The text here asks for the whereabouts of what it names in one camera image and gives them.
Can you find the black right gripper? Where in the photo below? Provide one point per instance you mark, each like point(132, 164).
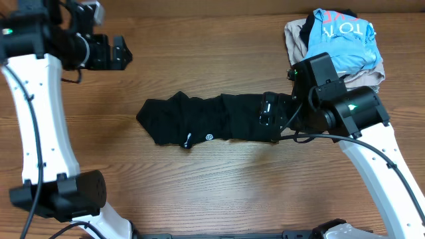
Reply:
point(267, 109)

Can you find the light blue printed t-shirt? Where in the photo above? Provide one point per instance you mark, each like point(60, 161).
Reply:
point(349, 41)

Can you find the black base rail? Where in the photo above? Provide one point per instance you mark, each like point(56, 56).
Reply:
point(287, 234)

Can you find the grey denim folded garment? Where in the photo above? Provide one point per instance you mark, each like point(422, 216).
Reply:
point(375, 88)

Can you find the black t-shirt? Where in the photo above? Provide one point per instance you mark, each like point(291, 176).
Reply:
point(186, 121)

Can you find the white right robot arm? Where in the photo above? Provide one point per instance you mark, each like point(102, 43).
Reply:
point(321, 107)

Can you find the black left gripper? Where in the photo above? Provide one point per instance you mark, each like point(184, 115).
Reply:
point(111, 52)

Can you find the black garment in pile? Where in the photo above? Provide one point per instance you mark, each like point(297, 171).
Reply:
point(307, 27)

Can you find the beige folded garment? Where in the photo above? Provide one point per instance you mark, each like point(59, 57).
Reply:
point(297, 50)

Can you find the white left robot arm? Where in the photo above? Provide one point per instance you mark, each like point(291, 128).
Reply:
point(39, 41)

